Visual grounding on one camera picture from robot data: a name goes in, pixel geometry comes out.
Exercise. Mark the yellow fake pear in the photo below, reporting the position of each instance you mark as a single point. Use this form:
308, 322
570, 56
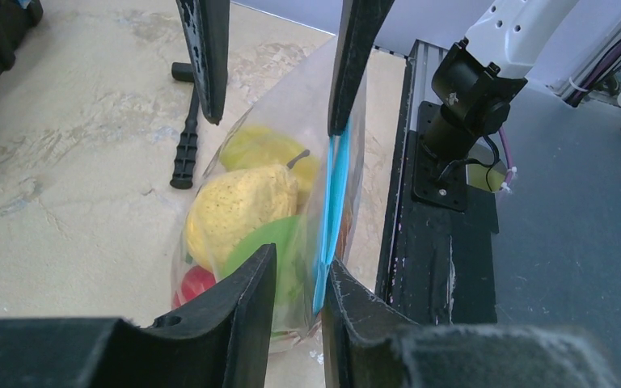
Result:
232, 205

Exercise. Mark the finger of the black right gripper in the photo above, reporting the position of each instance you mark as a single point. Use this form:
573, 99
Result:
206, 29
360, 23

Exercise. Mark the red fake tomato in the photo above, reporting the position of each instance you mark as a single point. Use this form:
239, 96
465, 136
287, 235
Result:
196, 281

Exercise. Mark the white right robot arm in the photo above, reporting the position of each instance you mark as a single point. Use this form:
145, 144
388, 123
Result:
476, 81

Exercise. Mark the black rubber mallet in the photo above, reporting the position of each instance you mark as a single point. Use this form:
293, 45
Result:
185, 155

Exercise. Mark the clear zip top bag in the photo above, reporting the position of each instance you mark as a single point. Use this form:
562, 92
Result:
319, 232

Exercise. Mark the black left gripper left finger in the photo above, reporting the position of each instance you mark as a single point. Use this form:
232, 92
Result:
218, 339

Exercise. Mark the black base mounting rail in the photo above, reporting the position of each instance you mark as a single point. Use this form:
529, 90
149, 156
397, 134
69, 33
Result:
436, 261

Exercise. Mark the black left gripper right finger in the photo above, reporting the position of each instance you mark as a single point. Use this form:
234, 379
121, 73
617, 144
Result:
367, 343

